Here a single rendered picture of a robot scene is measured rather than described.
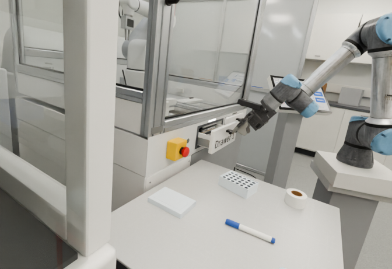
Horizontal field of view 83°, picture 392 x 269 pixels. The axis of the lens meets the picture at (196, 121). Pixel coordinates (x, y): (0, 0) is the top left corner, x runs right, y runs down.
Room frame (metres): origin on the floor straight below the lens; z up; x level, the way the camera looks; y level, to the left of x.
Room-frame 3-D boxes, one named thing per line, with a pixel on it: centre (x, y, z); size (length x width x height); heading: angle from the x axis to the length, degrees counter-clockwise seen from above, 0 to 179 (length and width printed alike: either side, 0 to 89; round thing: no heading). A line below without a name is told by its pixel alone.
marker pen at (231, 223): (0.54, -0.19, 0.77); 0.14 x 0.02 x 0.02; 66
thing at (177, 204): (0.63, 0.04, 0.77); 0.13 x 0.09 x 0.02; 61
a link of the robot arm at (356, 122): (1.03, -0.79, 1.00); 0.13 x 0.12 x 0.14; 174
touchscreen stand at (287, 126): (1.84, -0.81, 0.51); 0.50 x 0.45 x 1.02; 19
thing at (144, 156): (1.37, 0.31, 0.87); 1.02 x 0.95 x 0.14; 151
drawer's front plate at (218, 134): (1.07, -0.15, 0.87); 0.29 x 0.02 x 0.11; 151
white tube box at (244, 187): (0.78, -0.19, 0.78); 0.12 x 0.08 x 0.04; 50
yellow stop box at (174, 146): (0.81, 0.06, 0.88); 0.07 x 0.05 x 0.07; 151
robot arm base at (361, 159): (1.04, -0.79, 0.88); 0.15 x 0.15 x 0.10
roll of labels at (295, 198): (0.72, -0.39, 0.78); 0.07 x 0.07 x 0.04
